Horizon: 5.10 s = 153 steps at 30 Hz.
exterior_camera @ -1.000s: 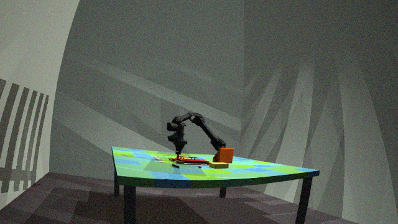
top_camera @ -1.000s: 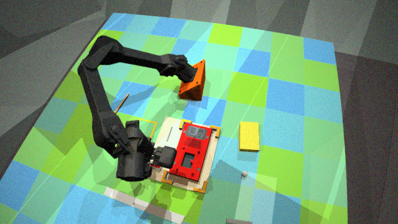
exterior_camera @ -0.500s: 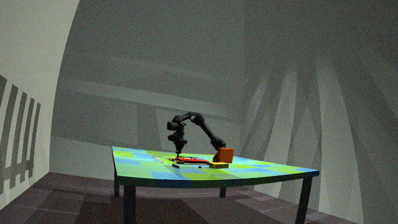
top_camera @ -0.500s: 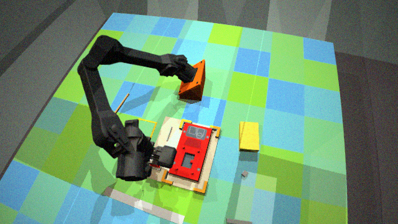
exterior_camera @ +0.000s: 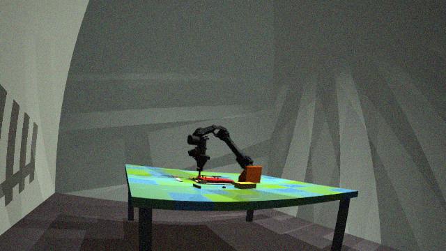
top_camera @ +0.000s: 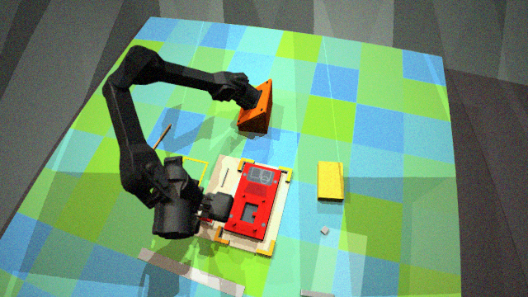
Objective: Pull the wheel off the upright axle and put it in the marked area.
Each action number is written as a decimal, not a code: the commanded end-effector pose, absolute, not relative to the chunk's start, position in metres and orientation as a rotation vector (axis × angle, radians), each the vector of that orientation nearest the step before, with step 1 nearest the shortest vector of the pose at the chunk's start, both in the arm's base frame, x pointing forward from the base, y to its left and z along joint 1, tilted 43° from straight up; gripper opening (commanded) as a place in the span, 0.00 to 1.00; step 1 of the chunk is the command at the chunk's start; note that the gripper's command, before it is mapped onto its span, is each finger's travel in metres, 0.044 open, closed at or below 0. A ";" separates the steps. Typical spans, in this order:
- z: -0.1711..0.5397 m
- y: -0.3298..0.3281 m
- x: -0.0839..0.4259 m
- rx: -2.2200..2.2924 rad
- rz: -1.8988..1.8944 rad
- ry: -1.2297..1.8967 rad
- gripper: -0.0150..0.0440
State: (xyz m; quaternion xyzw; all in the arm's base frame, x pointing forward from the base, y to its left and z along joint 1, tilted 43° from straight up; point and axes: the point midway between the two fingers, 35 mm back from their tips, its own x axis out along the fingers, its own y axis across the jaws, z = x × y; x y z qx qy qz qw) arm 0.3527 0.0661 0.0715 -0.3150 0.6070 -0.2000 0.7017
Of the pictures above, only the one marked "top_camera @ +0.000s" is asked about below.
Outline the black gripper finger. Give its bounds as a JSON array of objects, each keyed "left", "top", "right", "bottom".
[{"left": 200, "top": 210, "right": 209, "bottom": 219}]

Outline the orange thin rod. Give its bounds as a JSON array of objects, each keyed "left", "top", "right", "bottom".
[{"left": 152, "top": 124, "right": 172, "bottom": 150}]

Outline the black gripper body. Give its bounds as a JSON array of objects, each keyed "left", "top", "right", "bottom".
[{"left": 188, "top": 179, "right": 234, "bottom": 224}]

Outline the yellow rectangular block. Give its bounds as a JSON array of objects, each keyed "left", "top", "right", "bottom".
[{"left": 317, "top": 161, "right": 344, "bottom": 202}]

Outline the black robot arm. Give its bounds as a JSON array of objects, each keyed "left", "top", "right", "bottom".
[{"left": 102, "top": 45, "right": 263, "bottom": 240}]

